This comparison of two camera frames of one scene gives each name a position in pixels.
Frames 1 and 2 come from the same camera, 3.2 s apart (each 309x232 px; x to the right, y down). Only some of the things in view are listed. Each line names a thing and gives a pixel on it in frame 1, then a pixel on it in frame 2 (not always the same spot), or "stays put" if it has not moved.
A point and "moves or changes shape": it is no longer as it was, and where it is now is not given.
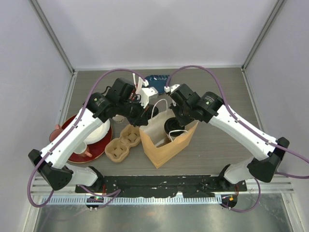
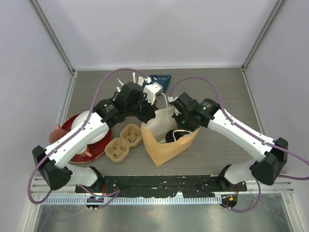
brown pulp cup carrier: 117,149 stays put
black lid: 172,123 -> 170,137
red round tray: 95,149 stays put
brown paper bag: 157,146 moves or changes shape
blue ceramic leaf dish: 158,82 stays put
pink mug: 55,133 stays put
